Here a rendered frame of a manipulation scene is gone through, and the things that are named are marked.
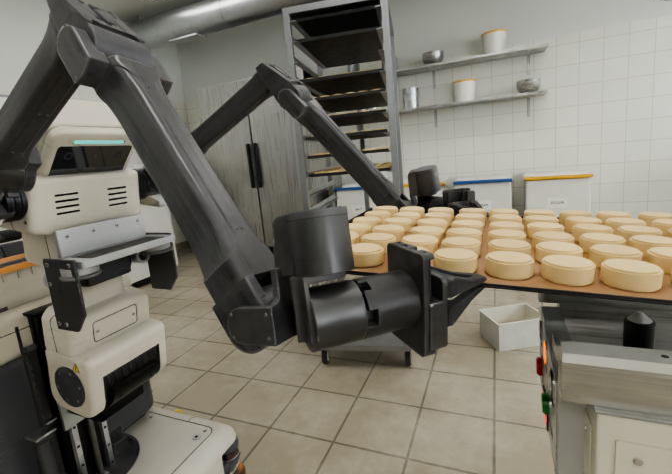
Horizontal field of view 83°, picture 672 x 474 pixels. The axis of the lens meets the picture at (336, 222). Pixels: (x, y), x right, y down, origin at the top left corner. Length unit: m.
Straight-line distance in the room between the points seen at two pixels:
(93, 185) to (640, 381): 1.05
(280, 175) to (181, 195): 3.89
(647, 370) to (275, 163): 4.05
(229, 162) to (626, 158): 4.17
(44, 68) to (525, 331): 2.26
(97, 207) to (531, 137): 4.18
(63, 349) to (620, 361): 1.06
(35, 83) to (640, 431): 0.85
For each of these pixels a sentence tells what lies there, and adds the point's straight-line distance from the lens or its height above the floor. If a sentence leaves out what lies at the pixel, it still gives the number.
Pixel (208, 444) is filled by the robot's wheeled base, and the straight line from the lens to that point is 1.45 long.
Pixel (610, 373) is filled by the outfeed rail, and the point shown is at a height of 0.88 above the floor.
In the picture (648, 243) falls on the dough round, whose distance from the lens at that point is 0.60.
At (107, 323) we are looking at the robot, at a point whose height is 0.78.
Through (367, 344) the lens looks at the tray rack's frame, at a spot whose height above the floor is 0.15.
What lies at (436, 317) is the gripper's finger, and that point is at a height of 0.98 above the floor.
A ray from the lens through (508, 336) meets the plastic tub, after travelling 2.36.
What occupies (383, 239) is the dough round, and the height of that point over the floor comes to 1.02.
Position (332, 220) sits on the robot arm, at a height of 1.08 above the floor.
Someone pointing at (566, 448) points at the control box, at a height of 0.75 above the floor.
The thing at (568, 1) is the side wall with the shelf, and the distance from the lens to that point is 4.83.
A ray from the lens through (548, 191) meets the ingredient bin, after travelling 4.02.
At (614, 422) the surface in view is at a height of 0.83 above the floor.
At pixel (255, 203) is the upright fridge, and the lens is 4.54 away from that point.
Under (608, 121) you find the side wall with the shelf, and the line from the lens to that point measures 4.73.
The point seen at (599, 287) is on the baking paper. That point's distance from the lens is 0.47.
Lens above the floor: 1.14
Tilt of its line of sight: 10 degrees down
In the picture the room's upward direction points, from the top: 5 degrees counter-clockwise
